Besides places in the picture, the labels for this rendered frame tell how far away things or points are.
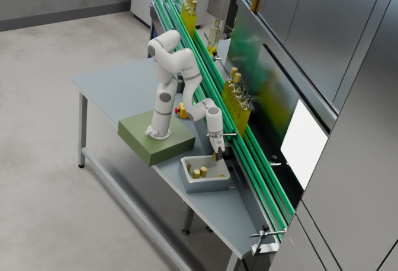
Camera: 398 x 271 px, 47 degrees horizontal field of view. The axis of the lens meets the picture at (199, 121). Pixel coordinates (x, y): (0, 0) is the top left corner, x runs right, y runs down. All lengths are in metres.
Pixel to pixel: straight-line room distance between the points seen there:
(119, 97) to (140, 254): 0.97
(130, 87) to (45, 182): 0.92
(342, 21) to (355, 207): 0.91
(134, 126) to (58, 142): 1.27
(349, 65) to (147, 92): 1.45
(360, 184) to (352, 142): 0.11
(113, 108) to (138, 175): 0.81
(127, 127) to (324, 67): 1.07
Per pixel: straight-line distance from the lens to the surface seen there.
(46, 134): 3.73
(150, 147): 2.37
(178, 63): 2.02
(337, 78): 1.96
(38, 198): 3.25
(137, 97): 2.88
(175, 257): 2.74
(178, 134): 2.49
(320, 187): 1.40
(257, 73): 2.55
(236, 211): 2.28
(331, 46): 2.01
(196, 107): 2.12
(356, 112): 1.24
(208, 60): 3.04
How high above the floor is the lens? 2.39
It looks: 36 degrees down
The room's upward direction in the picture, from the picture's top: 13 degrees clockwise
